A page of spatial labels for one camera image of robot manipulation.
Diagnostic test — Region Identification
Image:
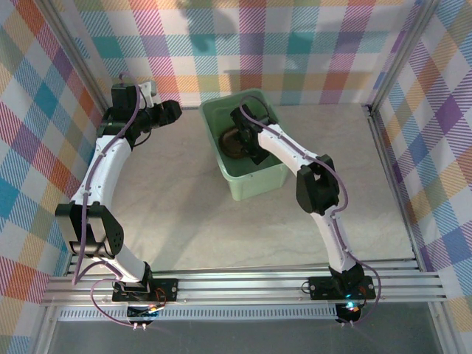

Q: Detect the clear brown plastic plate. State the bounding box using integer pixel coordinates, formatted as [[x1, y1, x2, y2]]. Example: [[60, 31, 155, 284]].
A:
[[218, 127, 255, 160]]

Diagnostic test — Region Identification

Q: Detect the green plastic bin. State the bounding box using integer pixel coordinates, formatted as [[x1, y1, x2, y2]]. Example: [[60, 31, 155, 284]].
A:
[[198, 88, 289, 202]]

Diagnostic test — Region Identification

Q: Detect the left controller board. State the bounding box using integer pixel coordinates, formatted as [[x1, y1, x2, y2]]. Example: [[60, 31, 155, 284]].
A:
[[127, 302, 165, 329]]

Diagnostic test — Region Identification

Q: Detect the controller board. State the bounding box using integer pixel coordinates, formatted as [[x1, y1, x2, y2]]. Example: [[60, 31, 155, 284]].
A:
[[337, 300, 364, 325], [127, 302, 165, 329]]

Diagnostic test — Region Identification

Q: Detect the right controller board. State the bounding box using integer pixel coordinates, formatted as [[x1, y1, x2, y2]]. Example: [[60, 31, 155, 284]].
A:
[[337, 300, 364, 325]]

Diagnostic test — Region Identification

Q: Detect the thin black right camera cable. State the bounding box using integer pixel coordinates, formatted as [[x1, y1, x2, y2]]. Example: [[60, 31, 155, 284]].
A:
[[254, 96, 280, 125]]

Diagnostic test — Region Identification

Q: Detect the thin black camera cable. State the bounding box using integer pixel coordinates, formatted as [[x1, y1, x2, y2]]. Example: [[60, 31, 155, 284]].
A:
[[254, 96, 280, 125], [131, 127, 153, 145]]

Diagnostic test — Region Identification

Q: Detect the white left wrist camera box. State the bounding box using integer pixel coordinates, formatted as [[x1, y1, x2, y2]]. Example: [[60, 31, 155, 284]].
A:
[[138, 80, 159, 108]]

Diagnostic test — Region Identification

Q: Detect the thin black left camera cable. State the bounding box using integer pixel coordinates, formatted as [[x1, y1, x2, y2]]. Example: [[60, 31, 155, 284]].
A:
[[131, 127, 153, 145]]

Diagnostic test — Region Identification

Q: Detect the aluminium left corner post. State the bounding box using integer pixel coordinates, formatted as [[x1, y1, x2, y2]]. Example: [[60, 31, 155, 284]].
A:
[[36, 0, 114, 119]]

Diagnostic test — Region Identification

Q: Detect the aluminium corner post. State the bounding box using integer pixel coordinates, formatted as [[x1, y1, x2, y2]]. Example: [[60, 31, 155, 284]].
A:
[[36, 0, 114, 119], [363, 0, 442, 115]]

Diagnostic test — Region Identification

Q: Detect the aluminium left side rail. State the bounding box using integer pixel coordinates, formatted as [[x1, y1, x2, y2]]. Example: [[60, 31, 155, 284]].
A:
[[64, 112, 115, 276]]

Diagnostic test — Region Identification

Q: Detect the aluminium right side rail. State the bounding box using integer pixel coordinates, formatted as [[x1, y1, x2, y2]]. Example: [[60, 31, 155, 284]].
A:
[[364, 105, 425, 263]]

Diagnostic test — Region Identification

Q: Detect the aluminium frame rail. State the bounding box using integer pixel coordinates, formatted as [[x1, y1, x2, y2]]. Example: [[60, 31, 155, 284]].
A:
[[39, 260, 449, 308]]

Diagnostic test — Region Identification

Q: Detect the aluminium right corner post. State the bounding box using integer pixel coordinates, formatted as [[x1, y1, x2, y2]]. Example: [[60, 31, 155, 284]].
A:
[[363, 0, 442, 115]]

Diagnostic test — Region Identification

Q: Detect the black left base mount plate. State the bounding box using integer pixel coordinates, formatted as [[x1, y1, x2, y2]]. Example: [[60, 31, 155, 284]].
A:
[[112, 278, 180, 304]]

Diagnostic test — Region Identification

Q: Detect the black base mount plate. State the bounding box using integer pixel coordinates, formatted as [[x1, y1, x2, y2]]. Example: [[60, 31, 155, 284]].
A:
[[308, 275, 376, 300], [112, 278, 180, 304]]

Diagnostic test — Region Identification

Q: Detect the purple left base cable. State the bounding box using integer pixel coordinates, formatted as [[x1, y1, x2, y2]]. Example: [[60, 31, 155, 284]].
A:
[[91, 278, 136, 327]]

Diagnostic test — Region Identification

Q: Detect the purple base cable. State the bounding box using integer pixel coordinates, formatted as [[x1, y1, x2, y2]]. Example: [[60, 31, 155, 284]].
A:
[[353, 265, 383, 327], [91, 278, 136, 327]]

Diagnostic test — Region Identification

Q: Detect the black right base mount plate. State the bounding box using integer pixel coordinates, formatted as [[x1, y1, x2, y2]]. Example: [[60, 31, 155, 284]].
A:
[[308, 275, 376, 300]]

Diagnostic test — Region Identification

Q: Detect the white slotted cable duct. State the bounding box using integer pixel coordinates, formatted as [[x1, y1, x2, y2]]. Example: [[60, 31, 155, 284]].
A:
[[58, 308, 339, 322]]

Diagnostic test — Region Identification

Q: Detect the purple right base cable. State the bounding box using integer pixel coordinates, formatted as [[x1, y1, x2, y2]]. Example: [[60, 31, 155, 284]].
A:
[[353, 265, 383, 327]]

